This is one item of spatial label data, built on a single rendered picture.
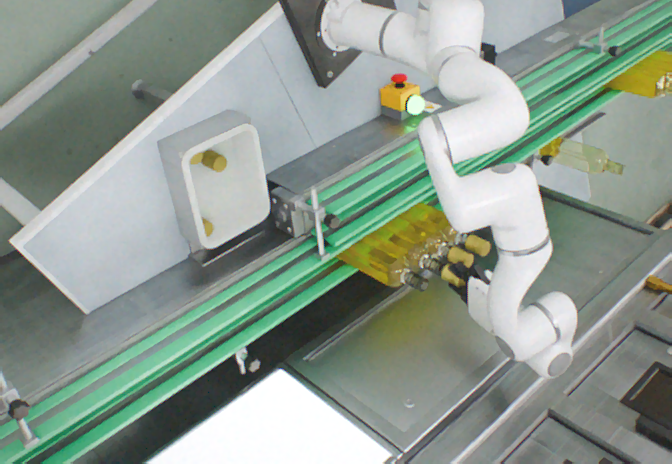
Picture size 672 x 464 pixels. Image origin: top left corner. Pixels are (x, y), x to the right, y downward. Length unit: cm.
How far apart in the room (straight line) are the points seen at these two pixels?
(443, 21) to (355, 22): 29
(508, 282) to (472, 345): 37
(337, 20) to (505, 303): 69
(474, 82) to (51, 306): 119
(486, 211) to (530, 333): 24
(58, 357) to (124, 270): 21
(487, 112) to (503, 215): 16
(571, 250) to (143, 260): 101
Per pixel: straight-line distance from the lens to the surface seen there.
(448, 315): 160
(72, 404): 135
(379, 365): 150
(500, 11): 211
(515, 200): 112
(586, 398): 152
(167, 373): 144
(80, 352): 141
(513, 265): 118
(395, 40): 145
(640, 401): 154
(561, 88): 216
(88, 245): 143
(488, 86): 117
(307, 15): 154
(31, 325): 188
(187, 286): 147
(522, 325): 124
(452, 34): 128
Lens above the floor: 192
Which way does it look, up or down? 41 degrees down
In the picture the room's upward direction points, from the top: 117 degrees clockwise
